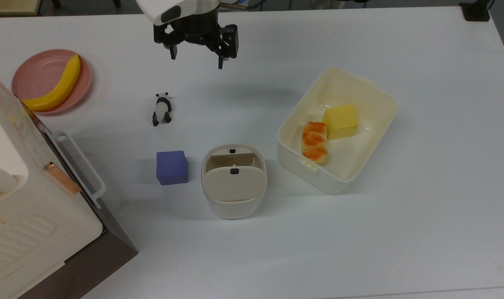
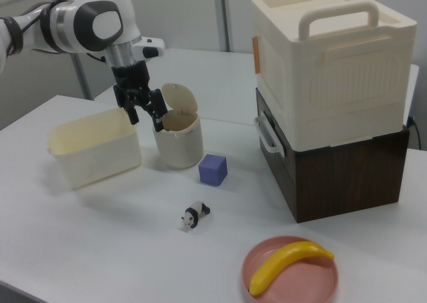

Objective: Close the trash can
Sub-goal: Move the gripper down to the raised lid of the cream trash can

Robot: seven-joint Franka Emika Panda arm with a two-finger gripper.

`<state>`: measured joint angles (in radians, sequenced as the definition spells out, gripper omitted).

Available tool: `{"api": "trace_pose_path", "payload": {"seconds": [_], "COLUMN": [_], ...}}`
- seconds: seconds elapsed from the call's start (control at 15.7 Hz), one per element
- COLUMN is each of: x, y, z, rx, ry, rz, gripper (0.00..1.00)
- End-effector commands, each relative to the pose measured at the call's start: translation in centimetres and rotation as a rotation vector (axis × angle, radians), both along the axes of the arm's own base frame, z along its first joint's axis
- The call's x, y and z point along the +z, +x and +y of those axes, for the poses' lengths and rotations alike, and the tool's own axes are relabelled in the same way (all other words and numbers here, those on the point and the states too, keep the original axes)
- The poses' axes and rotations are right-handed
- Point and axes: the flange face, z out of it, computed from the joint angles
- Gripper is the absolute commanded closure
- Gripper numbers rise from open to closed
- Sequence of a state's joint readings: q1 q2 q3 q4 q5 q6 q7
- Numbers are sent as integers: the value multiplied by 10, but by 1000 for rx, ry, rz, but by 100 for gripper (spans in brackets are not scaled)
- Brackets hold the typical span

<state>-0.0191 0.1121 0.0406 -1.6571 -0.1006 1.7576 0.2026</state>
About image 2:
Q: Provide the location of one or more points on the panda toy figure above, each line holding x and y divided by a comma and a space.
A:
194, 217

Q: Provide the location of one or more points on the pink plate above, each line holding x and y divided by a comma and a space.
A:
293, 276

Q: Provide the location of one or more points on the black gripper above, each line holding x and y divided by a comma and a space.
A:
131, 80

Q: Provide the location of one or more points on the cream trash can with lid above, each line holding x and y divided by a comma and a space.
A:
180, 134

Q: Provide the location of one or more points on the purple cube block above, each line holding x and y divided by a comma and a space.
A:
213, 170

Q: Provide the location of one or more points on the cream rectangular plastic bin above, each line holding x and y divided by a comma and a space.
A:
95, 146

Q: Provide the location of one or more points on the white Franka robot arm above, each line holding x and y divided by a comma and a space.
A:
83, 19

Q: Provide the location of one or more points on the dark wooden drawer box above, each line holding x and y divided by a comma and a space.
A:
340, 176

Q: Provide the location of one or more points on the yellow toy banana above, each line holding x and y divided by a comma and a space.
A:
283, 263

